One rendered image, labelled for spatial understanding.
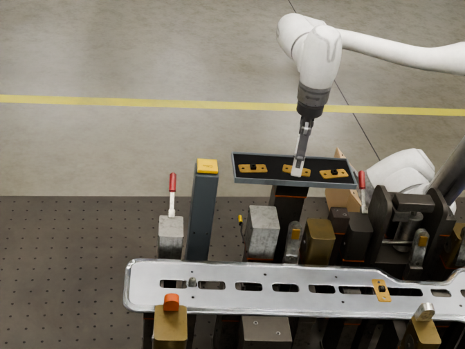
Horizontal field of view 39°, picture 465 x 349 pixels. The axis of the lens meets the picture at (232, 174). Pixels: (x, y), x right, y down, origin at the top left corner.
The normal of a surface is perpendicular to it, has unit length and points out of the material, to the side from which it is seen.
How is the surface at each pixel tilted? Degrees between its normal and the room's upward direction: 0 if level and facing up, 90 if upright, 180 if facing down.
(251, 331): 0
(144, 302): 0
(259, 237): 90
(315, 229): 0
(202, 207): 90
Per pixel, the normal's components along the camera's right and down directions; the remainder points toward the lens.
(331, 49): 0.37, 0.39
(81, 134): 0.12, -0.80
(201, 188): 0.07, 0.59
